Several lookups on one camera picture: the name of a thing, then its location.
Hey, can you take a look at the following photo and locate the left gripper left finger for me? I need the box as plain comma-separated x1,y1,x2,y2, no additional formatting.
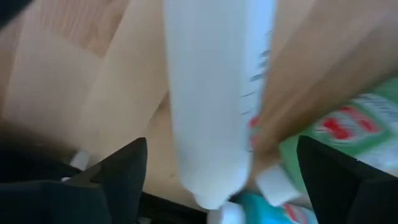
0,136,149,224

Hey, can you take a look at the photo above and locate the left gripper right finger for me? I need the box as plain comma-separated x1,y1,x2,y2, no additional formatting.
297,135,398,224

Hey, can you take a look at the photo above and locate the teal paint bottle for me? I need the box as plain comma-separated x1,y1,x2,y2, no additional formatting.
206,191,320,224

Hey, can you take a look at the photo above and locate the white paint bottle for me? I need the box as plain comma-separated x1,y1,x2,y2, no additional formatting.
163,0,277,211

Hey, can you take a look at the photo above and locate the green paint bottle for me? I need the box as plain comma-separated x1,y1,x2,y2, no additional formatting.
248,77,398,208

